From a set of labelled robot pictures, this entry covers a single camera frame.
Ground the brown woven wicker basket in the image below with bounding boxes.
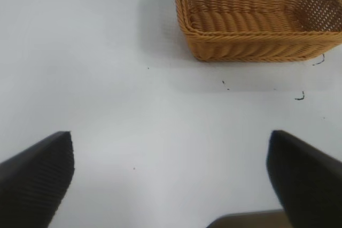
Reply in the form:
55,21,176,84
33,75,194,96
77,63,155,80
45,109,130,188
173,0,342,63

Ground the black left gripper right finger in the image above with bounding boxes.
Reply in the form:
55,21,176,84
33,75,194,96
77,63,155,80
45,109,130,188
266,129,342,228

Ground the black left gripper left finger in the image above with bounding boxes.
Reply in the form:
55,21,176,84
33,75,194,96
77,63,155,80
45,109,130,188
0,131,76,228

